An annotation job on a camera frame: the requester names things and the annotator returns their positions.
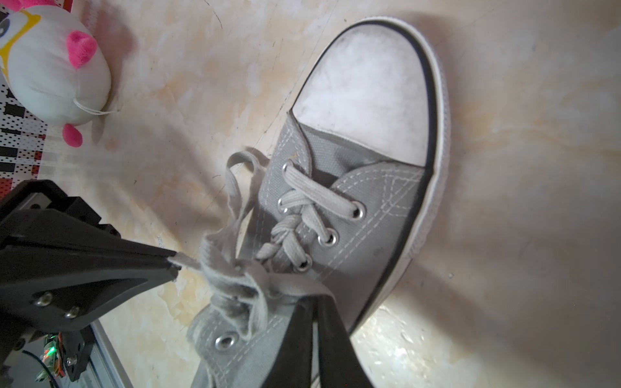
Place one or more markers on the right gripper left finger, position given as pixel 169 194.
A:
pixel 293 365

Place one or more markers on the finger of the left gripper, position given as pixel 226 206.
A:
pixel 70 296
pixel 39 240

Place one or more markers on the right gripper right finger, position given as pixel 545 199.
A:
pixel 339 366

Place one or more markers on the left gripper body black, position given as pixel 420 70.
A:
pixel 46 195

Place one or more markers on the grey shoelace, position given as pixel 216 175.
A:
pixel 241 288

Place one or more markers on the grey canvas sneaker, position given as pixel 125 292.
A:
pixel 372 124

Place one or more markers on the green circuit board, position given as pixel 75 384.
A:
pixel 51 356

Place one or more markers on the pink striped plush toy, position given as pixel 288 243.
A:
pixel 54 66

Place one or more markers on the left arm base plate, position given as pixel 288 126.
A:
pixel 76 349

